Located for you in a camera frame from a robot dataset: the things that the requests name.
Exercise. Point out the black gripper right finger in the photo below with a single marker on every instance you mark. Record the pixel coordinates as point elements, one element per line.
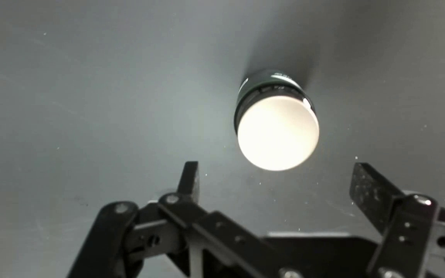
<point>409,231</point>

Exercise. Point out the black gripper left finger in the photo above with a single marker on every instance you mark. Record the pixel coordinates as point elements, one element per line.
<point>130,241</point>

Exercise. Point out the small dark bottle white cap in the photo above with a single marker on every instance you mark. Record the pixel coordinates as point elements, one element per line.
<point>279,131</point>

